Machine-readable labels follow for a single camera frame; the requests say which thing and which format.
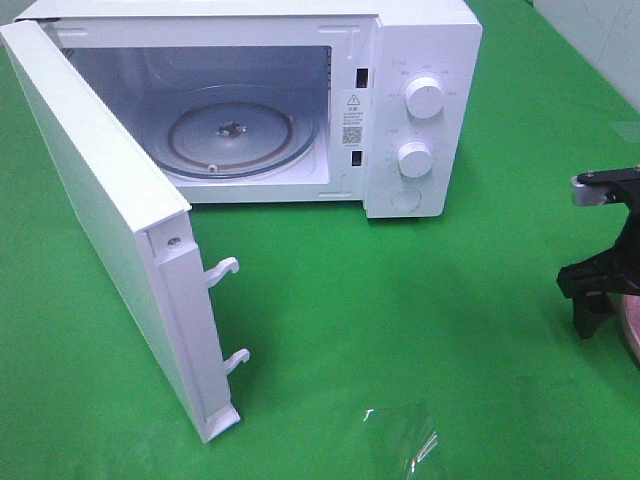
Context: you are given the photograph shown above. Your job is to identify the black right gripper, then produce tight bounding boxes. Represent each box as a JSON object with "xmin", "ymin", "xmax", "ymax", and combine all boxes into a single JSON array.
[{"xmin": 557, "ymin": 249, "xmax": 639, "ymax": 339}]

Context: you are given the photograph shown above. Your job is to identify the pink round plate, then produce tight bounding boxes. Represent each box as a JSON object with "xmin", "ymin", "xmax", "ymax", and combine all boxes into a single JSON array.
[{"xmin": 620, "ymin": 295, "xmax": 640, "ymax": 365}]

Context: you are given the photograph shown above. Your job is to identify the round white door button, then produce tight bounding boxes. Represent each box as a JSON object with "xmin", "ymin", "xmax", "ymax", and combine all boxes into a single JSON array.
[{"xmin": 391, "ymin": 187, "xmax": 422, "ymax": 212}]

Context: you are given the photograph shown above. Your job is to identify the white microwave door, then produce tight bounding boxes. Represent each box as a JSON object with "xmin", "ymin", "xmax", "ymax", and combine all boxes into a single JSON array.
[{"xmin": 1, "ymin": 21, "xmax": 250, "ymax": 442}]

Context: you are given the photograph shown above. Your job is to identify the green table cloth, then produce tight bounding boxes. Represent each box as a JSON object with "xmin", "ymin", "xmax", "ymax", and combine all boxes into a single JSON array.
[{"xmin": 1, "ymin": 1, "xmax": 639, "ymax": 479}]

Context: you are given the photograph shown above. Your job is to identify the clear tape piece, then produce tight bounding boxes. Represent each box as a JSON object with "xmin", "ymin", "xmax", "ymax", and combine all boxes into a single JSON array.
[{"xmin": 362, "ymin": 402, "xmax": 448, "ymax": 479}]

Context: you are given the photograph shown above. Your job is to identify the lower white round knob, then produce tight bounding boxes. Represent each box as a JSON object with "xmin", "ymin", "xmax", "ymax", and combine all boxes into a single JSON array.
[{"xmin": 397, "ymin": 142, "xmax": 433, "ymax": 178}]

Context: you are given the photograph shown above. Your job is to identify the white round knob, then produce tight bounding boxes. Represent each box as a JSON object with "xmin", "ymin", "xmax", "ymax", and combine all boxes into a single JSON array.
[
  {"xmin": 397, "ymin": 142, "xmax": 433, "ymax": 178},
  {"xmin": 404, "ymin": 74, "xmax": 445, "ymax": 120}
]

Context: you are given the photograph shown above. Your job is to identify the upper white round knob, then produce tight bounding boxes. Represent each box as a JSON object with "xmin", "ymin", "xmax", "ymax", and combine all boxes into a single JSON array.
[{"xmin": 404, "ymin": 74, "xmax": 445, "ymax": 120}]

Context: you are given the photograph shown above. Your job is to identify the white microwave oven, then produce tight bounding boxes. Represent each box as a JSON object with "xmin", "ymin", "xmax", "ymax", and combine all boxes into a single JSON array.
[{"xmin": 7, "ymin": 1, "xmax": 482, "ymax": 218}]

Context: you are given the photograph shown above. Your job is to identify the white warning label sticker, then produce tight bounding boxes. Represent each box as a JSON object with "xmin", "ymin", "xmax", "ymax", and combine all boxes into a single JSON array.
[{"xmin": 338, "ymin": 88, "xmax": 371, "ymax": 148}]

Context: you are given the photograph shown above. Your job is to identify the glass microwave turntable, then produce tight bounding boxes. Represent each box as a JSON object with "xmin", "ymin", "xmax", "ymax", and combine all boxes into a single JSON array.
[{"xmin": 142, "ymin": 84, "xmax": 324, "ymax": 180}]

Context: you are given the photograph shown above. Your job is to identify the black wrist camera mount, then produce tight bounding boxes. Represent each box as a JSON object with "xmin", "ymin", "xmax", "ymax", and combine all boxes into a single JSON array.
[{"xmin": 571, "ymin": 166, "xmax": 639, "ymax": 266}]

